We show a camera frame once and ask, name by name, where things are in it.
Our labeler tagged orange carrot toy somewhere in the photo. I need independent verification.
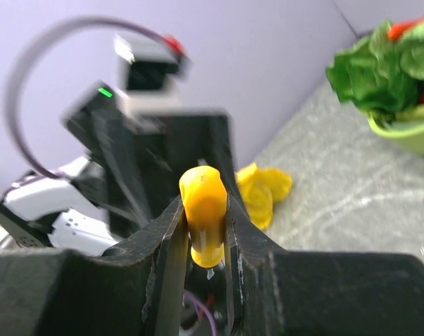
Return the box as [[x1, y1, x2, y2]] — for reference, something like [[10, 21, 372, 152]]
[[387, 17, 424, 41]]

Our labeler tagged green lettuce toy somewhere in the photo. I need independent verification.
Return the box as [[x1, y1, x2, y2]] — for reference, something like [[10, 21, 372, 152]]
[[326, 20, 424, 119]]

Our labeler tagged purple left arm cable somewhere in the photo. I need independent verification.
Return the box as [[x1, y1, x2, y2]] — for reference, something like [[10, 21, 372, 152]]
[[2, 15, 170, 179]]

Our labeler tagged light green plastic basket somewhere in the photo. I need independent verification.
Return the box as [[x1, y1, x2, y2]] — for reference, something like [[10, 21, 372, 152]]
[[365, 104, 424, 156]]

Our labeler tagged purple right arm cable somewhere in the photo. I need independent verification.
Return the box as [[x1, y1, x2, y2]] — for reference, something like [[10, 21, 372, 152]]
[[182, 290, 219, 336]]

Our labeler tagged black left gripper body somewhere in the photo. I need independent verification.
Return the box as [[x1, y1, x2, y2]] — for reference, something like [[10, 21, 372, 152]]
[[64, 90, 233, 238]]

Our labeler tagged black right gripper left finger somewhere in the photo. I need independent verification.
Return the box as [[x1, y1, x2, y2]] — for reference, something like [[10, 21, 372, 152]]
[[0, 199, 188, 335]]

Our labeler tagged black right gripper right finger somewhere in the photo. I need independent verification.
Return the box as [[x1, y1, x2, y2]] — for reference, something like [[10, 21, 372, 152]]
[[225, 197, 424, 335]]

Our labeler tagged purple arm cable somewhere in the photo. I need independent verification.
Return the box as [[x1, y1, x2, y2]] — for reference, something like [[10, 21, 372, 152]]
[[182, 290, 219, 336], [2, 15, 170, 179]]

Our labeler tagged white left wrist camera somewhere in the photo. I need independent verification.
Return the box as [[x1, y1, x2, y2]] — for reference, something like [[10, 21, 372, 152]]
[[114, 34, 188, 119]]

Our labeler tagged yellow napa cabbage toy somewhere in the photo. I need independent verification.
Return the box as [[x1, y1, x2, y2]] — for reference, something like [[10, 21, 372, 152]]
[[235, 162, 293, 230]]

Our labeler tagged yellow handled screwdriver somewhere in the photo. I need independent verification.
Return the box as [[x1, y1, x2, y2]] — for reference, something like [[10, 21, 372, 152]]
[[179, 165, 228, 279]]

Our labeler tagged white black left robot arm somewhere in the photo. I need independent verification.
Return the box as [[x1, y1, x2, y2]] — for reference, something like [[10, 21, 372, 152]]
[[0, 83, 235, 256]]

